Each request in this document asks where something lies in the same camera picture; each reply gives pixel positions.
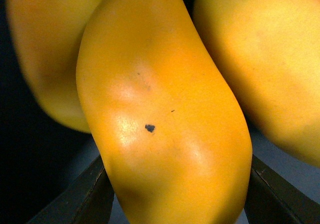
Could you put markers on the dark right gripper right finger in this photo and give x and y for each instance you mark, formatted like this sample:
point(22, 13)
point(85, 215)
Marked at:
point(273, 200)

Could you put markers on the yellow mango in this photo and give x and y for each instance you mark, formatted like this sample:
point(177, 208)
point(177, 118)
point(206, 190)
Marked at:
point(46, 37)
point(268, 52)
point(172, 137)

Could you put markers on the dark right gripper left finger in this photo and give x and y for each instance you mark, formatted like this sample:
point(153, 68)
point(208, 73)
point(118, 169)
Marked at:
point(88, 200)

